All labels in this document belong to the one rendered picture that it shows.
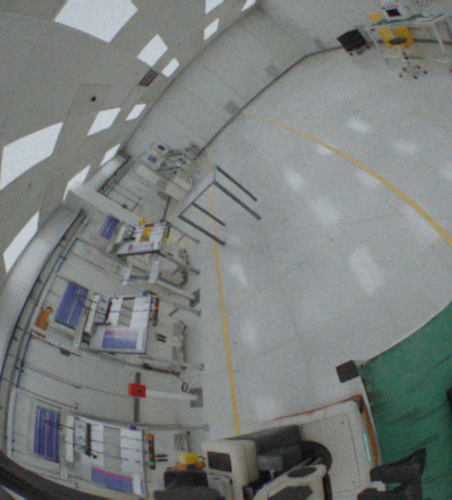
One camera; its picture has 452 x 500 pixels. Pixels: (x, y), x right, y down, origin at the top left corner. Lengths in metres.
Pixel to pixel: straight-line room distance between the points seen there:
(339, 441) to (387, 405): 0.80
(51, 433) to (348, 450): 2.22
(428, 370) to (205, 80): 8.83
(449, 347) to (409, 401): 0.13
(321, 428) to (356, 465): 0.33
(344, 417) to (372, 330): 0.58
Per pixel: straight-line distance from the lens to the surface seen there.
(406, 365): 0.48
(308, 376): 1.57
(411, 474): 0.27
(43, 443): 2.33
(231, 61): 8.94
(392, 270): 1.54
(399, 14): 4.17
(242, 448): 0.91
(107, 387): 3.88
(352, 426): 1.22
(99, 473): 2.25
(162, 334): 2.57
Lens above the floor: 1.43
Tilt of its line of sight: 31 degrees down
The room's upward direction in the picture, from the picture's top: 58 degrees counter-clockwise
